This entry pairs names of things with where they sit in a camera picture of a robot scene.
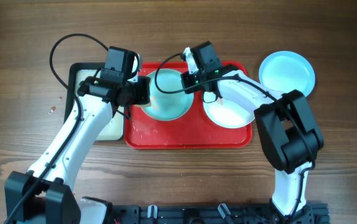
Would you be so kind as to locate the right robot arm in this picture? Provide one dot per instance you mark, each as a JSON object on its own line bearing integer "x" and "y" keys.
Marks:
{"x": 289, "y": 134}

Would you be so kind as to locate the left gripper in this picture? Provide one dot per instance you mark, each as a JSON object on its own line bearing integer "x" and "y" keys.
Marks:
{"x": 142, "y": 96}

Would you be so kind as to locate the green yellow sponge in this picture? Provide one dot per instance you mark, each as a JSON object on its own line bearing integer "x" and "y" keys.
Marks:
{"x": 153, "y": 103}

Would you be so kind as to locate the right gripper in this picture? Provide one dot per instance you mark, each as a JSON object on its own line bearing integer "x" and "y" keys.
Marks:
{"x": 185, "y": 78}

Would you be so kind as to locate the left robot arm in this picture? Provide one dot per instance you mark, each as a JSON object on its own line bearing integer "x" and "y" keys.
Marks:
{"x": 44, "y": 194}

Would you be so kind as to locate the light blue plate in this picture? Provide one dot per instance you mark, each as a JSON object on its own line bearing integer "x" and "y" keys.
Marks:
{"x": 286, "y": 71}

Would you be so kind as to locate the white plate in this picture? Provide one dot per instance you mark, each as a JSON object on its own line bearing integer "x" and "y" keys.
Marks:
{"x": 225, "y": 113}

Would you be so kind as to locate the red plastic tray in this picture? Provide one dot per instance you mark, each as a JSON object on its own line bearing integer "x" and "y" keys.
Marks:
{"x": 194, "y": 129}

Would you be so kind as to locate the mint green plate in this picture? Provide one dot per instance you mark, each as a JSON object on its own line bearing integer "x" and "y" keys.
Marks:
{"x": 171, "y": 106}

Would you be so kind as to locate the black water basin tray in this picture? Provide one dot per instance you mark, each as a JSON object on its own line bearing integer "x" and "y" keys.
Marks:
{"x": 114, "y": 130}

